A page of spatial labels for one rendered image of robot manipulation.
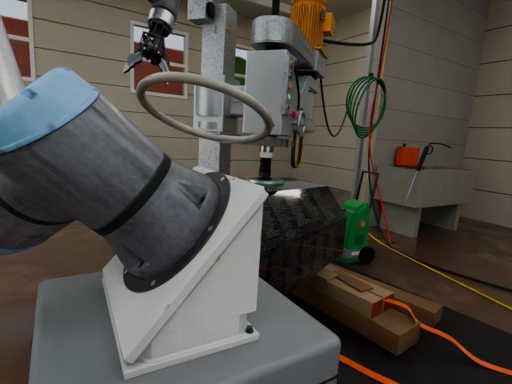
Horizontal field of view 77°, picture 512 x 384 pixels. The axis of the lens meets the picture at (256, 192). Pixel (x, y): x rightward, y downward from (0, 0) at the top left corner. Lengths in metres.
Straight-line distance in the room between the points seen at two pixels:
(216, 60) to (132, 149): 2.15
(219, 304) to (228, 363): 0.07
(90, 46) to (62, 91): 7.24
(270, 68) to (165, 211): 1.37
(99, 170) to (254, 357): 0.31
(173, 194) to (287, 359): 0.27
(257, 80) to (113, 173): 1.39
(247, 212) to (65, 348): 0.30
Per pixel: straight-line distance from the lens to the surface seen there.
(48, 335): 0.57
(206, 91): 2.48
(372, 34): 4.44
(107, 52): 7.70
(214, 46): 2.60
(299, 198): 1.88
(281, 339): 0.52
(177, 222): 0.45
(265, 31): 1.76
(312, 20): 2.47
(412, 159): 4.90
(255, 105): 1.04
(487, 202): 6.38
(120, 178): 0.43
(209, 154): 2.53
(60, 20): 7.74
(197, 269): 0.42
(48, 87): 0.44
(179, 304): 0.43
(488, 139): 6.39
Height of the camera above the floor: 1.14
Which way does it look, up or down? 10 degrees down
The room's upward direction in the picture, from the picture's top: 3 degrees clockwise
